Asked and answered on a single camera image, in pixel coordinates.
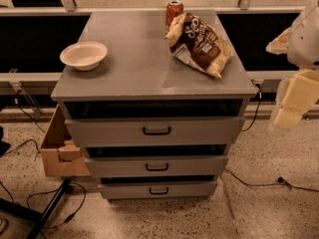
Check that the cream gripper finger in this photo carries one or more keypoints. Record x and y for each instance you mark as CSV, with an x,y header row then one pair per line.
x,y
287,119

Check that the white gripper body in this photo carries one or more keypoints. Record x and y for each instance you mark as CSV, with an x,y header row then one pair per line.
x,y
305,45

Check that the grey drawer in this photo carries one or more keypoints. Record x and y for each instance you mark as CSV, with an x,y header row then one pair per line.
x,y
158,190
148,132
157,166

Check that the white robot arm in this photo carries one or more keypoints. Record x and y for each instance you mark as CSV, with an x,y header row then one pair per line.
x,y
300,42

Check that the grey top drawer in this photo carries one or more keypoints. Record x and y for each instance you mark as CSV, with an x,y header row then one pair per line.
x,y
148,132

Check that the grey bottom drawer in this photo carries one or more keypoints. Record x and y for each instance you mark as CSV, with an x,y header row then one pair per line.
x,y
158,190

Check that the grey drawer cabinet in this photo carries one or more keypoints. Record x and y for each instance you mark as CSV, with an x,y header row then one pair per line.
x,y
140,79

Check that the brown chip bag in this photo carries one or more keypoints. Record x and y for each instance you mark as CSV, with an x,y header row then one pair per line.
x,y
198,45

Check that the red soda can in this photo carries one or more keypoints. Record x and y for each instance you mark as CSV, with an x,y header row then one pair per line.
x,y
173,9

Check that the white bowl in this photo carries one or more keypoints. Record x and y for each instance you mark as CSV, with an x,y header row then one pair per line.
x,y
84,56

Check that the cardboard box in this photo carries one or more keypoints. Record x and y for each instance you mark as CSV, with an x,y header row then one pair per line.
x,y
60,156

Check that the black stand leg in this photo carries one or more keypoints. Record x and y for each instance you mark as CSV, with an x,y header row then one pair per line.
x,y
38,219

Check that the metal bracket left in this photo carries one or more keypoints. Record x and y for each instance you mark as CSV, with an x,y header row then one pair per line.
x,y
19,89

